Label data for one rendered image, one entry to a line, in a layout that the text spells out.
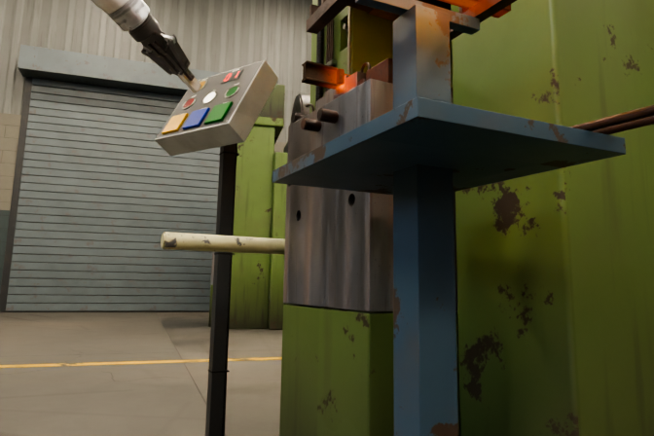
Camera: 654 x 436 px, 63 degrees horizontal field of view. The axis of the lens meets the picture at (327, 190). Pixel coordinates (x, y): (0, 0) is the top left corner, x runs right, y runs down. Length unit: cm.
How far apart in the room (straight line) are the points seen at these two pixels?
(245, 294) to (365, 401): 509
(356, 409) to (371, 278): 24
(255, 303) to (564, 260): 529
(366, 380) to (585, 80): 65
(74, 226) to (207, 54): 367
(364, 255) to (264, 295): 509
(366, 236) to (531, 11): 50
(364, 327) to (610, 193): 49
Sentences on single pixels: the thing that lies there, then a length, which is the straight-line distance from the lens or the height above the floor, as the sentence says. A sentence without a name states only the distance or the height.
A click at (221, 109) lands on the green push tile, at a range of 162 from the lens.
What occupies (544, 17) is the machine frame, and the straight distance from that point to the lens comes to 105.
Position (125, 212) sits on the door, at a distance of 917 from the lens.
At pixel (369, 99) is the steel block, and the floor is 87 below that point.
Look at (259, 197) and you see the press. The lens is 614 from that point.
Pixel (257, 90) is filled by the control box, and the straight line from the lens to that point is 166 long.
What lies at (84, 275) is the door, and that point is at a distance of 914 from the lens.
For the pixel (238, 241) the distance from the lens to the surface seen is 148.
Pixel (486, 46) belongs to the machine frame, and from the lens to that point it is 113.
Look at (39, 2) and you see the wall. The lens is 1031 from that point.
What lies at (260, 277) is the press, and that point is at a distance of 607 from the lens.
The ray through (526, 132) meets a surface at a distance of 61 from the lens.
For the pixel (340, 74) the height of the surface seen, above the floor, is 100.
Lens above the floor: 52
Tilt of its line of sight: 10 degrees up
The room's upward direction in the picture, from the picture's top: 1 degrees clockwise
